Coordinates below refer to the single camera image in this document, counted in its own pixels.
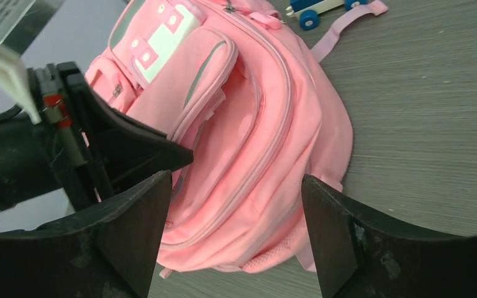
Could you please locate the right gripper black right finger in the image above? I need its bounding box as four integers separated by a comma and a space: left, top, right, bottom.
301, 175, 477, 297

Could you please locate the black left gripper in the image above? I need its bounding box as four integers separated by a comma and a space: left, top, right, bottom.
0, 0, 195, 218

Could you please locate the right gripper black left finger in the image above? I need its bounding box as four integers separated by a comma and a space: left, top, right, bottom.
0, 171, 171, 297

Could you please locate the pink student backpack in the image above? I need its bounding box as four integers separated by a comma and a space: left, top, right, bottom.
85, 1, 388, 278

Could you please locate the yellow blue toy truck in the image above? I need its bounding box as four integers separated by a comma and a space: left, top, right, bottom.
285, 0, 369, 30

